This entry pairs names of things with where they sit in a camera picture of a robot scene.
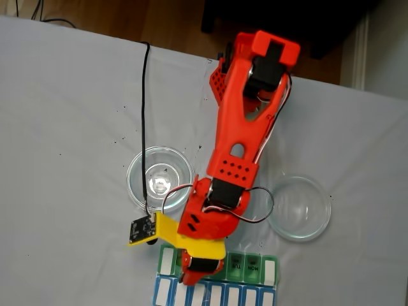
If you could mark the white tablecloth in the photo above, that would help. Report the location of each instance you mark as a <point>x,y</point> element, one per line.
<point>63,111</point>

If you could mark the camera circuit board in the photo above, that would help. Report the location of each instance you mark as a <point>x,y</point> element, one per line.
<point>141,229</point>

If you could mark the clear glass bowl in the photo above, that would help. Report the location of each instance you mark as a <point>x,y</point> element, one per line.
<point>315,223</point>
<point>137,191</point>

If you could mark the green blue pill organizer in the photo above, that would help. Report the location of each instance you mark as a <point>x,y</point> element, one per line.
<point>165,291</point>

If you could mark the dark wooden furniture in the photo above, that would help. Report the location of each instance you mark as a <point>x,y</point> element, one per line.
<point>334,19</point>

